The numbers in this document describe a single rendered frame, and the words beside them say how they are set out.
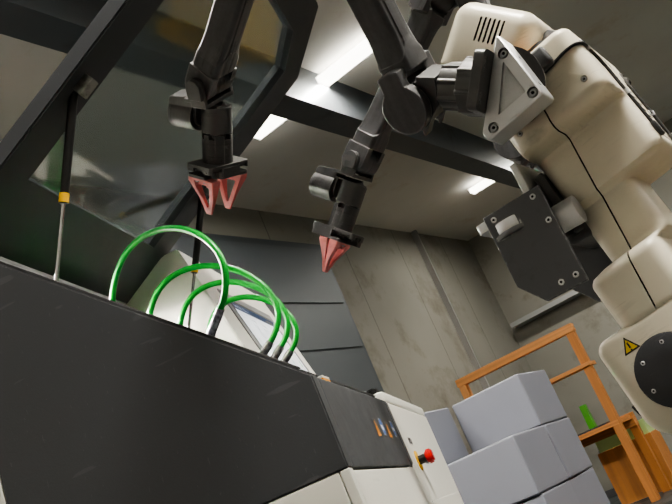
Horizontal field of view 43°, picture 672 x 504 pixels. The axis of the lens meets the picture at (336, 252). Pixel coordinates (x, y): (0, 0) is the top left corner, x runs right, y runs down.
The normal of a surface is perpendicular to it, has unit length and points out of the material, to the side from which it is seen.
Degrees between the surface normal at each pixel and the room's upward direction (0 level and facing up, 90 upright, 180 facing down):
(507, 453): 90
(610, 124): 90
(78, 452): 90
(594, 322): 90
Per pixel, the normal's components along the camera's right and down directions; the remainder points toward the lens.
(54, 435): -0.23, -0.23
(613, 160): -0.55, -0.05
